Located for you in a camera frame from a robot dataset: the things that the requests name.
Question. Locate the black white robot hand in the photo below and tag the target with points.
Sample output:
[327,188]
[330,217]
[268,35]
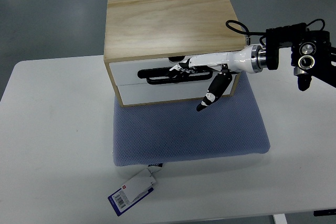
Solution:
[225,63]

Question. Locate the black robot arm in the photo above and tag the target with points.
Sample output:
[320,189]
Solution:
[312,54]

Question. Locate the blue mesh cushion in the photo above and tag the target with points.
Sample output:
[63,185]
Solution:
[174,132]

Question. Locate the white table leg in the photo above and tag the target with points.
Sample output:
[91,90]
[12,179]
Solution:
[280,219]

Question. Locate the white drawer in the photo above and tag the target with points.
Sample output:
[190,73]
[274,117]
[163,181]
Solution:
[125,73]

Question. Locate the black drawer handle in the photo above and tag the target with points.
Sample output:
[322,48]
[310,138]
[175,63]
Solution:
[157,73]

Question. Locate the black table bracket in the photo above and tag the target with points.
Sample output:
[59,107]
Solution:
[326,212]

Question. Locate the wooden drawer cabinet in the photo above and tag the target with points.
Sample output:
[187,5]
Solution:
[147,29]

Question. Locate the white blue product tag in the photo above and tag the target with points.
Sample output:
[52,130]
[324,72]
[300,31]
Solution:
[134,190]

